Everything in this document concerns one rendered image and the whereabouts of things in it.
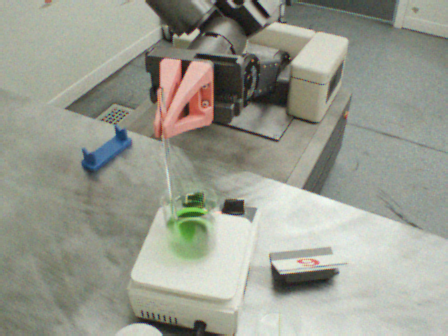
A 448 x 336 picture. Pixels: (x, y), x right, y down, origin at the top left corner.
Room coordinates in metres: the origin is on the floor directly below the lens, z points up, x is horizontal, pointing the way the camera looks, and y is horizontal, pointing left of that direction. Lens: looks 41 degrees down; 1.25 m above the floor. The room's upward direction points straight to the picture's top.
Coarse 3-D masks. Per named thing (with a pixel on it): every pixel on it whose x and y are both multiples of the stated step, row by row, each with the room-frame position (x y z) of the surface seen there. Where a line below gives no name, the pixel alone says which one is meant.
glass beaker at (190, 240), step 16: (192, 176) 0.36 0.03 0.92; (176, 192) 0.35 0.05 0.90; (192, 192) 0.36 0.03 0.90; (208, 192) 0.35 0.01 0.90; (176, 208) 0.35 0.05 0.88; (208, 208) 0.35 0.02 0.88; (176, 224) 0.30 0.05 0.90; (192, 224) 0.30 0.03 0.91; (208, 224) 0.31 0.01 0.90; (176, 240) 0.30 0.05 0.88; (192, 240) 0.30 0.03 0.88; (208, 240) 0.31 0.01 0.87; (176, 256) 0.30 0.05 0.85; (192, 256) 0.30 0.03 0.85; (208, 256) 0.31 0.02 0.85
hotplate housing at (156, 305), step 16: (256, 224) 0.39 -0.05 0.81; (256, 240) 0.39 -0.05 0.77; (128, 288) 0.28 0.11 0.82; (144, 288) 0.28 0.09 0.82; (240, 288) 0.28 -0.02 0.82; (144, 304) 0.27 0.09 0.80; (160, 304) 0.27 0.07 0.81; (176, 304) 0.26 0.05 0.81; (192, 304) 0.26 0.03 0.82; (208, 304) 0.26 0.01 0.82; (224, 304) 0.26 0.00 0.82; (240, 304) 0.27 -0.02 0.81; (160, 320) 0.27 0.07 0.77; (176, 320) 0.26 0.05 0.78; (192, 320) 0.26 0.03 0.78; (208, 320) 0.25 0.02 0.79; (224, 320) 0.25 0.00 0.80
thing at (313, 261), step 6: (306, 258) 0.37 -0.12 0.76; (312, 258) 0.36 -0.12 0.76; (318, 258) 0.36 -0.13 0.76; (324, 258) 0.36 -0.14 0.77; (330, 258) 0.36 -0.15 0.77; (336, 258) 0.36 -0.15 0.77; (276, 264) 0.35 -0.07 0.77; (282, 264) 0.35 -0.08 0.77; (288, 264) 0.35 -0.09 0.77; (294, 264) 0.34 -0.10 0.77; (300, 264) 0.34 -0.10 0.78; (306, 264) 0.34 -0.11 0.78; (312, 264) 0.34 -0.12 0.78; (318, 264) 0.34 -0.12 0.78; (324, 264) 0.34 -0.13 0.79
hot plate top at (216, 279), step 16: (160, 208) 0.39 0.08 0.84; (160, 224) 0.36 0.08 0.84; (224, 224) 0.36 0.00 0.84; (240, 224) 0.36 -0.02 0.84; (160, 240) 0.33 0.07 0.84; (224, 240) 0.33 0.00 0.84; (240, 240) 0.33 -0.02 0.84; (144, 256) 0.31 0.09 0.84; (160, 256) 0.31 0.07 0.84; (224, 256) 0.31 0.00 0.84; (240, 256) 0.31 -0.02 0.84; (144, 272) 0.29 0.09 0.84; (160, 272) 0.29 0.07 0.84; (176, 272) 0.29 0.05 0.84; (192, 272) 0.29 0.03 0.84; (208, 272) 0.29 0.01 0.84; (224, 272) 0.29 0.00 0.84; (240, 272) 0.29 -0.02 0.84; (160, 288) 0.27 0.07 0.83; (176, 288) 0.27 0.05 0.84; (192, 288) 0.27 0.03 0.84; (208, 288) 0.27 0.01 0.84; (224, 288) 0.27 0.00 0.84
